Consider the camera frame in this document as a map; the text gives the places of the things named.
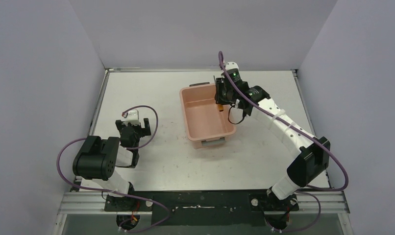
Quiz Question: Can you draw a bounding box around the aluminium front rail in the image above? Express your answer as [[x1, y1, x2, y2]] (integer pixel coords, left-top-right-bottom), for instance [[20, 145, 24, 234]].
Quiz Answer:
[[58, 191, 350, 214]]

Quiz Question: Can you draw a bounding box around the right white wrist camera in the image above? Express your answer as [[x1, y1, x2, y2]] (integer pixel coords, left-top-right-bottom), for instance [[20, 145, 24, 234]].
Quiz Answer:
[[224, 62, 239, 73]]

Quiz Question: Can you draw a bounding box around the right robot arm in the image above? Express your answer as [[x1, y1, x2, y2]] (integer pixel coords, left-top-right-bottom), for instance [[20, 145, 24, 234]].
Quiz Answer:
[[214, 69, 330, 210]]

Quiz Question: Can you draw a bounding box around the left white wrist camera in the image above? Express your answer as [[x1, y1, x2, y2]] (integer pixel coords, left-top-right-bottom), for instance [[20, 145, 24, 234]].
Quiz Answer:
[[122, 109, 140, 124]]

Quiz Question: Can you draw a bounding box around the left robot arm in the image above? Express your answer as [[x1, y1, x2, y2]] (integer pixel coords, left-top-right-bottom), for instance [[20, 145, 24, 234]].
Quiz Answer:
[[73, 118, 151, 212]]

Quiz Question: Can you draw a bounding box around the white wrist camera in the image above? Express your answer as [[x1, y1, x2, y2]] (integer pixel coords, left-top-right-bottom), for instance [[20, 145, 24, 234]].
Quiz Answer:
[[224, 62, 239, 73], [122, 109, 140, 124]]

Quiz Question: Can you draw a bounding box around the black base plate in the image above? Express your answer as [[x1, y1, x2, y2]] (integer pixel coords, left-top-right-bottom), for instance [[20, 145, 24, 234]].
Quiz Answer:
[[104, 189, 299, 229]]

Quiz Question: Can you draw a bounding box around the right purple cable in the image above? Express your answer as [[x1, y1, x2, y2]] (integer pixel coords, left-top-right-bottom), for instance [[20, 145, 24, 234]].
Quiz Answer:
[[217, 50, 349, 234]]

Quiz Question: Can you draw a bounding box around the pink plastic bin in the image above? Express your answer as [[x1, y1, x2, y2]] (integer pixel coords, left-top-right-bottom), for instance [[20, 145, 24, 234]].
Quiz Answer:
[[179, 82, 236, 149]]

